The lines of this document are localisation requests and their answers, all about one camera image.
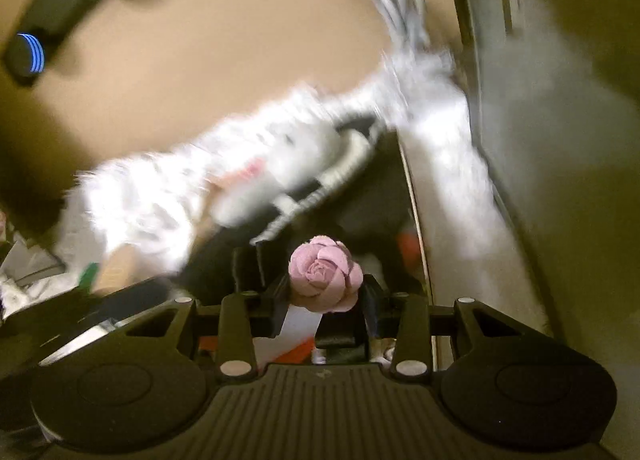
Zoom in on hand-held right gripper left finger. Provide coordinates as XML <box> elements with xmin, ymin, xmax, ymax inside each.
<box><xmin>125</xmin><ymin>276</ymin><xmax>294</xmax><ymax>377</ymax></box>

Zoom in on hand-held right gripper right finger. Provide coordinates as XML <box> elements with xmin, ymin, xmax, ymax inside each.
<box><xmin>357</xmin><ymin>274</ymin><xmax>527</xmax><ymax>379</ymax></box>

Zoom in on white and red foam rocket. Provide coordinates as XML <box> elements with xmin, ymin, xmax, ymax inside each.
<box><xmin>272</xmin><ymin>307</ymin><xmax>324</xmax><ymax>365</ymax></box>

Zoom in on pink foam rose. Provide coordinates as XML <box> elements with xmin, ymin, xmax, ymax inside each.
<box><xmin>288</xmin><ymin>235</ymin><xmax>363</xmax><ymax>313</ymax></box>

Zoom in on black storage box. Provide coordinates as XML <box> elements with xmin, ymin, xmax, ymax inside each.
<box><xmin>185</xmin><ymin>114</ymin><xmax>433</xmax><ymax>366</ymax></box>

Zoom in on small red soft item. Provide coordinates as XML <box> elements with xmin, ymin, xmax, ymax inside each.
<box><xmin>397</xmin><ymin>232</ymin><xmax>419</xmax><ymax>265</ymax></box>

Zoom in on white cylindrical soft toy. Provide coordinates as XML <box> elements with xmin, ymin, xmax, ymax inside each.
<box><xmin>212</xmin><ymin>125</ymin><xmax>346</xmax><ymax>228</ymax></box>

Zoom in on white fluffy blanket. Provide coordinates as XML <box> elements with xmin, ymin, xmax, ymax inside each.
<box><xmin>70</xmin><ymin>47</ymin><xmax>506</xmax><ymax>281</ymax></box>

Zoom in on small green item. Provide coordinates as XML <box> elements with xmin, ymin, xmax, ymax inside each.
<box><xmin>80</xmin><ymin>262</ymin><xmax>101</xmax><ymax>291</ymax></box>

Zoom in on white papers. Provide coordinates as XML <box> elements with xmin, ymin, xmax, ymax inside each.
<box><xmin>0</xmin><ymin>235</ymin><xmax>69</xmax><ymax>313</ymax></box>

